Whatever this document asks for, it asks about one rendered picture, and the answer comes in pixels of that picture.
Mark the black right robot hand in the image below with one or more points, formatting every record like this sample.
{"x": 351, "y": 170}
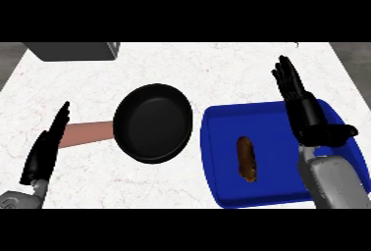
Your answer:
{"x": 309, "y": 117}

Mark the brown sweet potato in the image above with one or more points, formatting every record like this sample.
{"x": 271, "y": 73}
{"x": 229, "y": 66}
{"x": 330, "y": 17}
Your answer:
{"x": 246, "y": 159}

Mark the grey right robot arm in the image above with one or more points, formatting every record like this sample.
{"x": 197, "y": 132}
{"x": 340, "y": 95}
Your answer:
{"x": 333, "y": 179}

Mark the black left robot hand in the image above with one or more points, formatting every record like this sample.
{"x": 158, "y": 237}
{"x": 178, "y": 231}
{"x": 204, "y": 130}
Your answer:
{"x": 46, "y": 143}

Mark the blue tray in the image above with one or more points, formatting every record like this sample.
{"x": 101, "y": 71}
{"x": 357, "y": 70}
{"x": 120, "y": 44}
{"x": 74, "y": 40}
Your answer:
{"x": 256, "y": 130}

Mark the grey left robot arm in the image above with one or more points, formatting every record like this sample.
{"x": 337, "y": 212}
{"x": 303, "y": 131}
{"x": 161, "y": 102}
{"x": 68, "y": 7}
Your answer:
{"x": 27, "y": 196}

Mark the dark grey box appliance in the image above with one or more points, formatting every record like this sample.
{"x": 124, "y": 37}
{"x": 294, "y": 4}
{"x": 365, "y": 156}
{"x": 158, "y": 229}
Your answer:
{"x": 73, "y": 50}

